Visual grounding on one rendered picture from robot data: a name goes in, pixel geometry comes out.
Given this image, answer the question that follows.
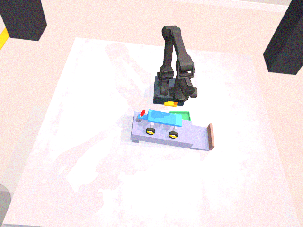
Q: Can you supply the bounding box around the green tray floor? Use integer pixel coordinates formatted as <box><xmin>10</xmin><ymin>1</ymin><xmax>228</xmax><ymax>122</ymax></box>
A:
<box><xmin>177</xmin><ymin>113</ymin><xmax>189</xmax><ymax>121</ymax></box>

